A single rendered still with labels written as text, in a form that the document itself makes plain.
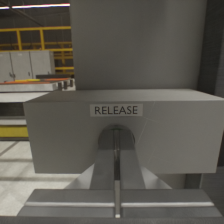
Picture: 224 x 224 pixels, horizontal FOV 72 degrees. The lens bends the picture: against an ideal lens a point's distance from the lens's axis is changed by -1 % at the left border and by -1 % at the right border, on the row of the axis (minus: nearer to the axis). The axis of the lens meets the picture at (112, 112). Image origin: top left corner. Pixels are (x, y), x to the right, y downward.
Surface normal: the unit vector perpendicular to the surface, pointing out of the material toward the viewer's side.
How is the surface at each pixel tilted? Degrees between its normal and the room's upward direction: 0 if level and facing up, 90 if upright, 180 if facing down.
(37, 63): 90
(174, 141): 90
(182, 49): 90
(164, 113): 90
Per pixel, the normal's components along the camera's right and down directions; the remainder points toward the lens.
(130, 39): -0.02, 0.26
